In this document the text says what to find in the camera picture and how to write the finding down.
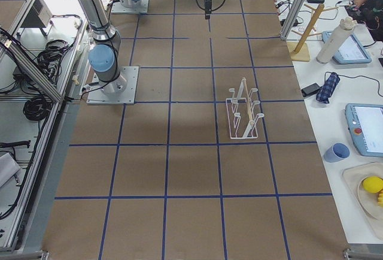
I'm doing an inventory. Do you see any blue teach pendant tablet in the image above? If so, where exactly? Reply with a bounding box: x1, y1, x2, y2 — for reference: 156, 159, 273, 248
332, 34, 372, 65

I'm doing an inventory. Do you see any aluminium frame post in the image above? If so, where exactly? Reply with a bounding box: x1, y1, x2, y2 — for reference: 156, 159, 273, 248
280, 0, 305, 40

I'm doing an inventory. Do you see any yellow lemon toy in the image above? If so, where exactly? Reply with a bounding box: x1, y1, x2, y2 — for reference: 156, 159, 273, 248
362, 176, 383, 194

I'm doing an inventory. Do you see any blue cup on side table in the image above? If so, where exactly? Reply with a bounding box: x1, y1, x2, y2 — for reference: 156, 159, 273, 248
323, 143, 350, 163

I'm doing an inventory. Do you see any white wire cup rack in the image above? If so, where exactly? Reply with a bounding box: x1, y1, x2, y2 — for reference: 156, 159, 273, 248
225, 77, 265, 140

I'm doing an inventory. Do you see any folded blue plaid umbrella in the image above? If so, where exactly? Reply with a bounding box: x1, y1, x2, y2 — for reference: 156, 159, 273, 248
316, 72, 340, 104

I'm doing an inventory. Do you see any white cylindrical bottle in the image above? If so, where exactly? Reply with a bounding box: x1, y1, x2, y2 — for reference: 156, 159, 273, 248
316, 16, 357, 64

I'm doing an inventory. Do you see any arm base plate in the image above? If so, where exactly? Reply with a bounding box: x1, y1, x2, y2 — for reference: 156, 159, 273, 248
86, 66, 139, 105
111, 0, 149, 14

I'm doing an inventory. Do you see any wooden mug tree stand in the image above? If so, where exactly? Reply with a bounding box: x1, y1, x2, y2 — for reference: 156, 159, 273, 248
287, 4, 338, 62

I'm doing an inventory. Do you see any beige side tray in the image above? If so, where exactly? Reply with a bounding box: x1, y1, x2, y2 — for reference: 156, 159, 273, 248
342, 162, 382, 240

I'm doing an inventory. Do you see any black cable bundle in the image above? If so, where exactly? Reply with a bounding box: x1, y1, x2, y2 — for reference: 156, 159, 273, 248
23, 95, 50, 122

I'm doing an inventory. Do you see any black box on side table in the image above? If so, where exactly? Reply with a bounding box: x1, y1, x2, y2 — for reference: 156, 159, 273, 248
301, 83, 321, 98

